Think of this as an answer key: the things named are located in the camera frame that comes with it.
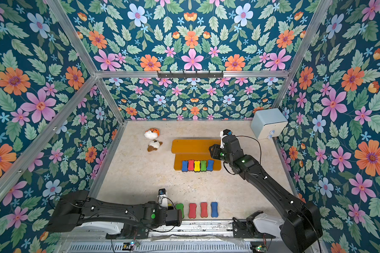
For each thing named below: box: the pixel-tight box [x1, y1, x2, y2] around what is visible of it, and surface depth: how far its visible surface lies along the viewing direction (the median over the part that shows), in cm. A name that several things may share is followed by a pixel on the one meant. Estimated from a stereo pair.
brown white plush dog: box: [147, 139, 164, 152], surface depth 106 cm
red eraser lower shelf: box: [187, 159, 195, 172], surface depth 95 cm
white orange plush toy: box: [144, 127, 160, 140], surface depth 109 cm
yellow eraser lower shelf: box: [194, 160, 201, 173], surface depth 95 cm
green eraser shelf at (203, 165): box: [200, 160, 208, 172], surface depth 95 cm
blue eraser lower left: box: [181, 160, 189, 173], surface depth 95 cm
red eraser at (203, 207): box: [200, 201, 208, 218], surface depth 81 cm
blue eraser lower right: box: [206, 159, 215, 172], surface depth 95 cm
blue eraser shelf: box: [210, 201, 219, 218], surface depth 81 cm
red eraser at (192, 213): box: [188, 202, 197, 219], surface depth 82 cm
